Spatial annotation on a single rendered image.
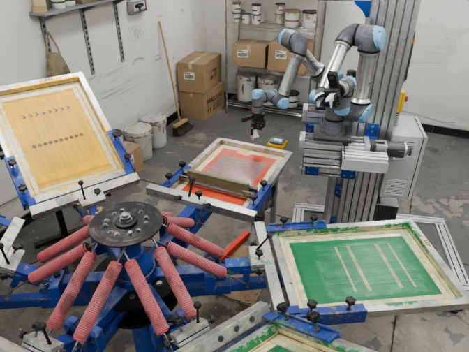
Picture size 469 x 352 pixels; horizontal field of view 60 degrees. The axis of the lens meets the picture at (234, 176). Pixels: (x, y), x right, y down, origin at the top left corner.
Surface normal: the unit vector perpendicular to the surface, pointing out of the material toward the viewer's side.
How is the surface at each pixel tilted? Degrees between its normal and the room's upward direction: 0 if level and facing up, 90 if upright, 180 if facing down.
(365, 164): 90
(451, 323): 0
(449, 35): 90
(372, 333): 0
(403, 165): 90
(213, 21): 90
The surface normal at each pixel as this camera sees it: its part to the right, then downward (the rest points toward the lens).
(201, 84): -0.33, 0.50
